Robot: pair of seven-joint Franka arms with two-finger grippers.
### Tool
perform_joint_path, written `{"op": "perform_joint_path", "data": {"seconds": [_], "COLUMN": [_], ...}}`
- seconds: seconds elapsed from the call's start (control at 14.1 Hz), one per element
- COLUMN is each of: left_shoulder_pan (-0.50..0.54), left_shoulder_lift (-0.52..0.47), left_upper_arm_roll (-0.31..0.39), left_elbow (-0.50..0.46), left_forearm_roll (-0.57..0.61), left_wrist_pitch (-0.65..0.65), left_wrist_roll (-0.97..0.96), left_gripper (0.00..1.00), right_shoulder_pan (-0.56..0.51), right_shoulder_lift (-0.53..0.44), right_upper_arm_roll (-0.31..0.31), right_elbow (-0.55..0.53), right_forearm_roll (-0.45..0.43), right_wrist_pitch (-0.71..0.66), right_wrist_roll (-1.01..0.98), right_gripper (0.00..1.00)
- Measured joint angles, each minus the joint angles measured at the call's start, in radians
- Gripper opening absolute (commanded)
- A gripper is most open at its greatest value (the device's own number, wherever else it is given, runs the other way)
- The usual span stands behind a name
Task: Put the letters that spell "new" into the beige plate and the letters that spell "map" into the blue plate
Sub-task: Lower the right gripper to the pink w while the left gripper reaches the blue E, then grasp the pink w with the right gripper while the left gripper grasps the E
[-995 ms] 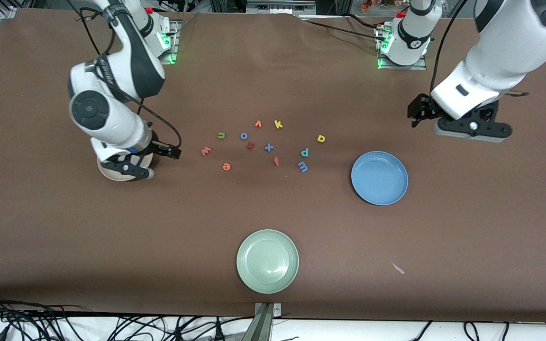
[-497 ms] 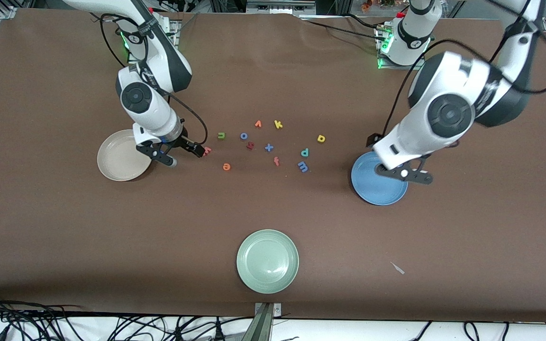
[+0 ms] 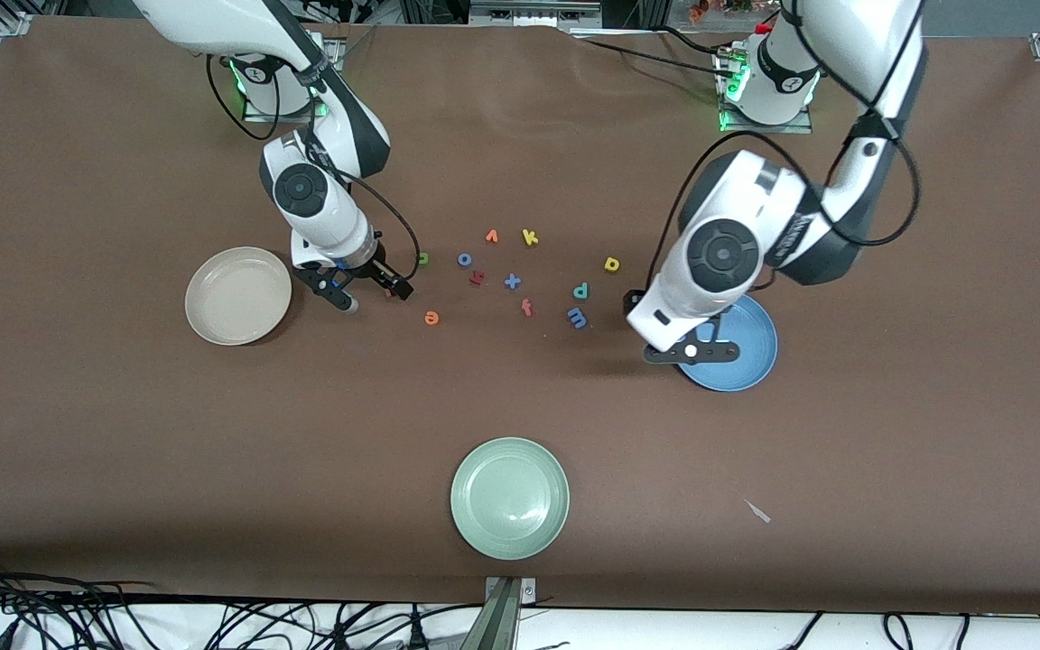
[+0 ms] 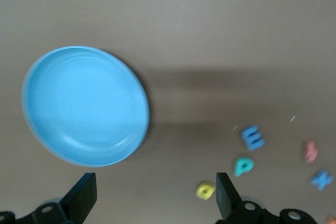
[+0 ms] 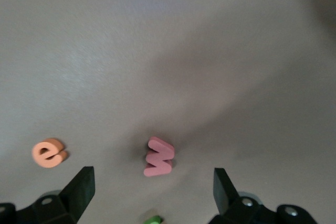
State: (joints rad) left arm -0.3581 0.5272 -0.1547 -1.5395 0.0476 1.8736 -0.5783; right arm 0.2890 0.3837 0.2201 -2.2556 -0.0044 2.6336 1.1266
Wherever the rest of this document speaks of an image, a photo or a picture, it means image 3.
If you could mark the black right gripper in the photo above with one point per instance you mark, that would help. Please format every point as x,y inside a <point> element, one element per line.
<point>376,269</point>

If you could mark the blue foam letter m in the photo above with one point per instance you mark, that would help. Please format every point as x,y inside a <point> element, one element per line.
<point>576,312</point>

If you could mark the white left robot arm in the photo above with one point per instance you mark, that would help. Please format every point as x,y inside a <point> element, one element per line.
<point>728,253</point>

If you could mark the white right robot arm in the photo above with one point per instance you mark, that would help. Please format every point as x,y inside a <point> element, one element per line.
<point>312,194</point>

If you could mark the blue plate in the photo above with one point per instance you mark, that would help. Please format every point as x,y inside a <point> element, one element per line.
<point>750,357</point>

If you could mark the beige plate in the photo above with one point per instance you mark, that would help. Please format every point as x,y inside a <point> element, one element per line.
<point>238,296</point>

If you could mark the brown table cover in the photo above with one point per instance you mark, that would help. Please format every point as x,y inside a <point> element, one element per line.
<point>520,406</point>

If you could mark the pale green plate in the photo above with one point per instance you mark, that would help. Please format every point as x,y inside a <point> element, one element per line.
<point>509,498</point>

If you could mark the small grey paper scrap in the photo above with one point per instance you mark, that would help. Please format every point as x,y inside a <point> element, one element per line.
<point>757,512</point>

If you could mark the grey power strip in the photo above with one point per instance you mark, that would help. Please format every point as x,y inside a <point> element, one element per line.
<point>533,11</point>

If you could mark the aluminium extrusion beam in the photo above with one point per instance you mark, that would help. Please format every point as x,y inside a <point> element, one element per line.
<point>497,623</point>

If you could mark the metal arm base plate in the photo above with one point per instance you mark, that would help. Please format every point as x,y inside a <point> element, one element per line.
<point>741,129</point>
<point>258,117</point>

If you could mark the metal corner bracket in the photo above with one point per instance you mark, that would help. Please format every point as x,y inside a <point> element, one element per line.
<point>527,591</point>

